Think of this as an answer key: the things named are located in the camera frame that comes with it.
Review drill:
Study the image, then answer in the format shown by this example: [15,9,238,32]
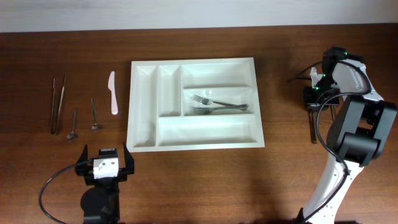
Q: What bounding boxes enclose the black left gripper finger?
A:
[77,144,88,165]
[123,142,134,170]

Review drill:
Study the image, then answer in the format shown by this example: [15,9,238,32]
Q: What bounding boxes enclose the metal fork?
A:
[309,111,317,144]
[192,104,249,115]
[192,95,234,106]

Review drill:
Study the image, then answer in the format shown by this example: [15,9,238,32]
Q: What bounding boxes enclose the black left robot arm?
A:
[75,144,134,223]

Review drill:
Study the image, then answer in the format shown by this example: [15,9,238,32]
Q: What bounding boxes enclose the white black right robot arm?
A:
[126,47,397,223]

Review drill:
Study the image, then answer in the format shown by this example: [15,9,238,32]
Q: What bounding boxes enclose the small metal teaspoon left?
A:
[67,108,78,142]

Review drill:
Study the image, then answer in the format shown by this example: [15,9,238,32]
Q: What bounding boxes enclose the small metal teaspoon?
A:
[67,108,78,142]
[90,98,100,132]

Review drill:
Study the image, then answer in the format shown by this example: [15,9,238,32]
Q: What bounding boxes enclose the small metal teaspoon right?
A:
[90,98,100,132]

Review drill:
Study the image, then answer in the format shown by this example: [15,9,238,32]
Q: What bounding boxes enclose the metal tweezers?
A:
[50,77,66,135]

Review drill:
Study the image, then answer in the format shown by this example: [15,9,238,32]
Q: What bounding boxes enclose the white cutlery tray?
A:
[127,57,264,152]

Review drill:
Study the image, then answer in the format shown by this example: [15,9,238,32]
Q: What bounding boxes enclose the pink plastic knife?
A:
[108,71,119,115]

